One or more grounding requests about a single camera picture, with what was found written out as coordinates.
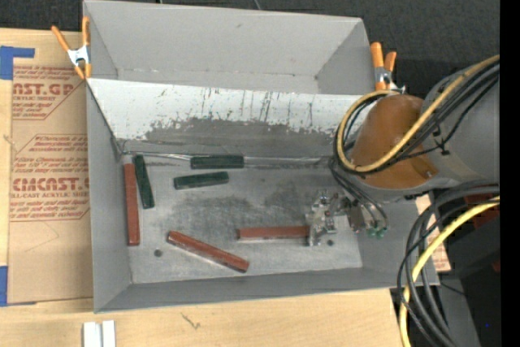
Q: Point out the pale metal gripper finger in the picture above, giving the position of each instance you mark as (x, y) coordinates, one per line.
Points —
(323, 204)
(319, 233)

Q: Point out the red-brown flat block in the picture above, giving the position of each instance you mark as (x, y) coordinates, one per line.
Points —
(272, 232)
(207, 251)
(132, 207)

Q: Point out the brown cardboard board red print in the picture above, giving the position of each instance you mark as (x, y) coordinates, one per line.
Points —
(44, 239)

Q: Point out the grey metal bin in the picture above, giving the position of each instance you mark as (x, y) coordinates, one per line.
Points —
(227, 53)

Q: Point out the dark green flat block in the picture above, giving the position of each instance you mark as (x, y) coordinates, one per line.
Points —
(144, 183)
(201, 180)
(217, 162)

